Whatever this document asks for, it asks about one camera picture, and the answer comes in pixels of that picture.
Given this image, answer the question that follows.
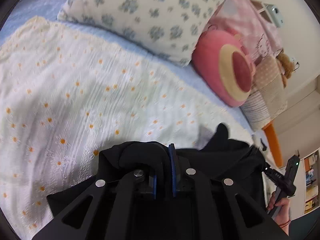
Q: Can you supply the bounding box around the black garment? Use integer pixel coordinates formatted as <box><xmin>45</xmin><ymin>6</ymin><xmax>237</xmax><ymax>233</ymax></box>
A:
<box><xmin>41</xmin><ymin>124</ymin><xmax>265</xmax><ymax>239</ymax></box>

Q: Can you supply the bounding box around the person right hand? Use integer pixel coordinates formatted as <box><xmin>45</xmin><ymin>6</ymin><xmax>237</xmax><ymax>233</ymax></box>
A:
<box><xmin>266</xmin><ymin>191</ymin><xmax>292</xmax><ymax>235</ymax></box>

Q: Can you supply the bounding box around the white bookshelf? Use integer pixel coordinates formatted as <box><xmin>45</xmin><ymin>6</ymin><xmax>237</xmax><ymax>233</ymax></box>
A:
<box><xmin>302</xmin><ymin>149</ymin><xmax>320</xmax><ymax>215</ymax></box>

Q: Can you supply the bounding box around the beige checked plush toy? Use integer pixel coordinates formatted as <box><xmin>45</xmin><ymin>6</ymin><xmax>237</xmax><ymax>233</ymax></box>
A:
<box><xmin>241</xmin><ymin>51</ymin><xmax>295</xmax><ymax>131</ymax></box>

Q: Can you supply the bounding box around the pink round plush cushion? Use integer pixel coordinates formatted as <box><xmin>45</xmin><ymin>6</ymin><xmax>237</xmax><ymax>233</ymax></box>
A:
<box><xmin>192</xmin><ymin>29</ymin><xmax>255</xmax><ymax>107</ymax></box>

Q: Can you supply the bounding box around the white daisy blanket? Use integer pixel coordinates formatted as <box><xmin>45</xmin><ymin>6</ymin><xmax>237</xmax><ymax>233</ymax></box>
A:
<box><xmin>1</xmin><ymin>17</ymin><xmax>252</xmax><ymax>239</ymax></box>

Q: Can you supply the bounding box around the white grey-flower pillow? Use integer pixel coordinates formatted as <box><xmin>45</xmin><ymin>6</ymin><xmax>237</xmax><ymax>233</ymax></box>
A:
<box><xmin>57</xmin><ymin>0</ymin><xmax>225</xmax><ymax>67</ymax></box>

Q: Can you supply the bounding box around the pink cartoon quilt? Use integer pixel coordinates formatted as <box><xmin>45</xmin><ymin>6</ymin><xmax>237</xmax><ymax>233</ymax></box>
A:
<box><xmin>208</xmin><ymin>0</ymin><xmax>283</xmax><ymax>64</ymax></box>

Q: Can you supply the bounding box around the white bedside shelf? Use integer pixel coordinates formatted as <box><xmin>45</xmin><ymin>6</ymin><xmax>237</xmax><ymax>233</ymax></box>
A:
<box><xmin>250</xmin><ymin>0</ymin><xmax>284</xmax><ymax>28</ymax></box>

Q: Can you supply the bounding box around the light blue bed sheet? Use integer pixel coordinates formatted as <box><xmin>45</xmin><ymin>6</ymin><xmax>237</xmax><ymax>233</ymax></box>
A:
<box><xmin>1</xmin><ymin>0</ymin><xmax>253</xmax><ymax>134</ymax></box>

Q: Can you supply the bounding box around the orange bed frame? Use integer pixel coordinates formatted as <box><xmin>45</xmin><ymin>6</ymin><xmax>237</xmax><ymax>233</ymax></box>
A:
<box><xmin>263</xmin><ymin>122</ymin><xmax>283</xmax><ymax>167</ymax></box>

